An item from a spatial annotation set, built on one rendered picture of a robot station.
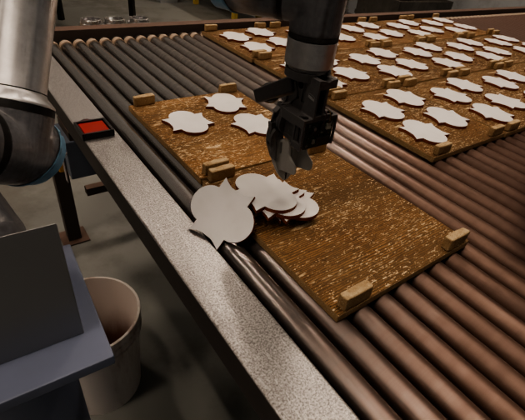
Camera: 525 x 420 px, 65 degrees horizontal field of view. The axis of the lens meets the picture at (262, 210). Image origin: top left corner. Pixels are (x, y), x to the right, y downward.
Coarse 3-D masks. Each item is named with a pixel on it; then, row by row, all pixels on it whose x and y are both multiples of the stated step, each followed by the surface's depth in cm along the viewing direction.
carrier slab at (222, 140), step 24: (192, 96) 121; (240, 96) 125; (144, 120) 105; (216, 120) 109; (168, 144) 96; (192, 144) 97; (216, 144) 98; (240, 144) 100; (264, 144) 101; (192, 168) 89; (240, 168) 91
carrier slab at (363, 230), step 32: (320, 160) 97; (320, 192) 86; (352, 192) 87; (384, 192) 89; (256, 224) 75; (288, 224) 76; (320, 224) 77; (352, 224) 78; (384, 224) 79; (416, 224) 80; (288, 256) 69; (320, 256) 70; (352, 256) 71; (384, 256) 72; (416, 256) 73; (448, 256) 76; (320, 288) 64; (384, 288) 65
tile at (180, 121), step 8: (176, 112) 109; (184, 112) 109; (200, 112) 110; (168, 120) 104; (176, 120) 105; (184, 120) 105; (192, 120) 106; (200, 120) 106; (176, 128) 101; (184, 128) 102; (192, 128) 102; (200, 128) 103
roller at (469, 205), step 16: (208, 48) 167; (256, 80) 144; (336, 128) 119; (368, 144) 111; (384, 160) 107; (400, 160) 105; (416, 176) 101; (448, 192) 95; (464, 208) 92; (480, 208) 91; (496, 224) 88; (512, 224) 87
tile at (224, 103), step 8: (216, 96) 121; (224, 96) 121; (232, 96) 122; (208, 104) 115; (216, 104) 116; (224, 104) 116; (232, 104) 117; (240, 104) 118; (224, 112) 113; (232, 112) 113
